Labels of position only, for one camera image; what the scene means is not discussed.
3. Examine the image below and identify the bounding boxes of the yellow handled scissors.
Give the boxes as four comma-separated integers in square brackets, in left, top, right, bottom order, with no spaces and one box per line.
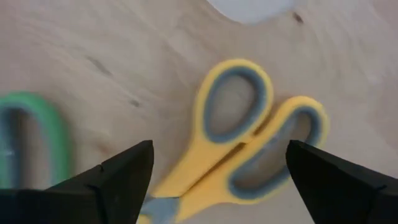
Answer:
[136,58,330,224]

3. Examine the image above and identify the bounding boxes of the red paint bottle white cap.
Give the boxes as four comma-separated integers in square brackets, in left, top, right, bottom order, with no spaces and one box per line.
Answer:
[206,0,298,25]

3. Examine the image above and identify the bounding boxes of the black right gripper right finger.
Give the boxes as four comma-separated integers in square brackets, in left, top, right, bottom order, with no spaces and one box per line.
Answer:
[285,139,398,224]

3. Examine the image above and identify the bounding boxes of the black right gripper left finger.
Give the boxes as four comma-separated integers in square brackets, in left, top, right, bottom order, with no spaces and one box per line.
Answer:
[0,139,155,224]

